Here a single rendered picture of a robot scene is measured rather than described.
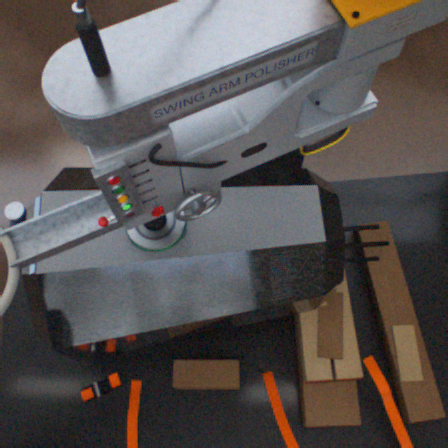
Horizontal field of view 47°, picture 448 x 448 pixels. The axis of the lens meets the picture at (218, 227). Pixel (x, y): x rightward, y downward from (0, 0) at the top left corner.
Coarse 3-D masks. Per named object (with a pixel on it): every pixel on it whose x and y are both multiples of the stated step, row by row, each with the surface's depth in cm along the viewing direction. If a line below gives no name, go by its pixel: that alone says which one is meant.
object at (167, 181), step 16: (160, 128) 121; (128, 144) 120; (144, 144) 120; (160, 144) 123; (96, 160) 118; (112, 160) 120; (128, 160) 123; (176, 160) 133; (144, 176) 133; (160, 176) 136; (176, 176) 140; (160, 192) 144; (176, 192) 148; (144, 208) 148; (128, 224) 152
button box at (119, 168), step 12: (108, 168) 121; (120, 168) 121; (96, 180) 121; (120, 180) 126; (132, 180) 129; (108, 192) 128; (132, 192) 133; (108, 204) 134; (120, 204) 136; (120, 216) 142; (132, 216) 145
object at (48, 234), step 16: (64, 208) 161; (80, 208) 164; (96, 208) 165; (32, 224) 160; (48, 224) 163; (64, 224) 163; (80, 224) 163; (96, 224) 163; (112, 224) 159; (16, 240) 161; (32, 240) 161; (48, 240) 161; (64, 240) 156; (80, 240) 159; (32, 256) 154; (48, 256) 159
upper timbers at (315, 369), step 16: (304, 320) 233; (352, 320) 233; (304, 336) 230; (352, 336) 230; (304, 352) 228; (352, 352) 227; (304, 368) 227; (320, 368) 225; (336, 368) 225; (352, 368) 225
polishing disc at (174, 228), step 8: (168, 216) 185; (168, 224) 184; (176, 224) 184; (184, 224) 184; (128, 232) 183; (136, 232) 183; (144, 232) 183; (152, 232) 183; (160, 232) 183; (168, 232) 183; (176, 232) 182; (136, 240) 182; (144, 240) 182; (152, 240) 182; (160, 240) 181; (168, 240) 181; (176, 240) 182; (144, 248) 182; (152, 248) 181; (160, 248) 181
